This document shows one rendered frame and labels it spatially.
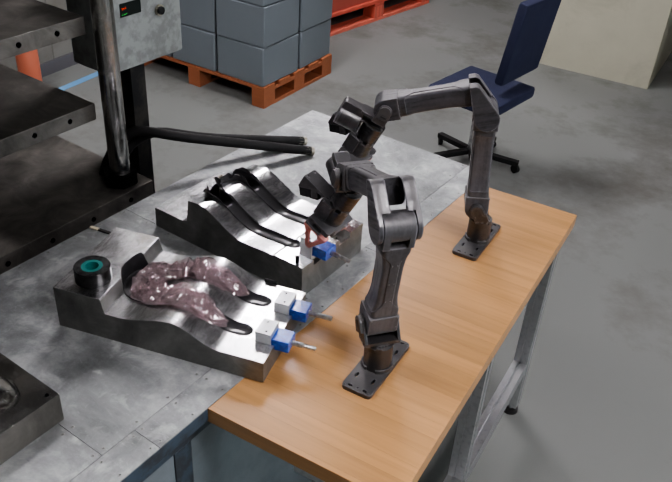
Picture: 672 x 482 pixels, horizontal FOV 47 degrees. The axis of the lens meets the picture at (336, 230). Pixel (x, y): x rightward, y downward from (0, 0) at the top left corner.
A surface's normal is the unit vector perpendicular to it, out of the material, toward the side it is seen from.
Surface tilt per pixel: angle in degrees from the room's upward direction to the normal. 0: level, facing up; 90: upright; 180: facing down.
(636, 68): 90
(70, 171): 0
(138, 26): 90
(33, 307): 0
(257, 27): 90
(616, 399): 0
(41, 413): 90
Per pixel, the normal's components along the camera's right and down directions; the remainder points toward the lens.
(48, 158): 0.05, -0.83
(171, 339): -0.31, 0.51
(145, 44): 0.81, 0.36
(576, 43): -0.50, 0.45
